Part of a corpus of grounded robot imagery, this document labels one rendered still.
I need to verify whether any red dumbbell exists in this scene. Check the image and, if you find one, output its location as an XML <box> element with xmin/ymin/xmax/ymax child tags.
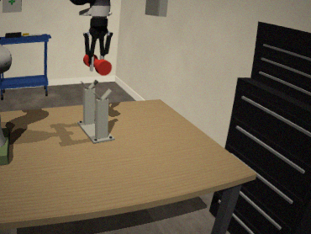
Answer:
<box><xmin>83</xmin><ymin>55</ymin><xmax>112</xmax><ymax>76</ymax></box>

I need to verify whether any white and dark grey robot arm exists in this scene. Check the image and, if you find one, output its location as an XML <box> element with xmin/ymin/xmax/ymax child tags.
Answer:
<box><xmin>0</xmin><ymin>0</ymin><xmax>112</xmax><ymax>147</ymax></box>

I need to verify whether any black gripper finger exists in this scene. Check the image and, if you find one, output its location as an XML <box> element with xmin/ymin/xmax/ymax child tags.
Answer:
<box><xmin>83</xmin><ymin>31</ymin><xmax>98</xmax><ymax>72</ymax></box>
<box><xmin>99</xmin><ymin>31</ymin><xmax>113</xmax><ymax>60</ymax></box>

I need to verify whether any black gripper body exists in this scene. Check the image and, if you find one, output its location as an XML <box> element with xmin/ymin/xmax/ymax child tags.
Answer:
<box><xmin>89</xmin><ymin>18</ymin><xmax>108</xmax><ymax>39</ymax></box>

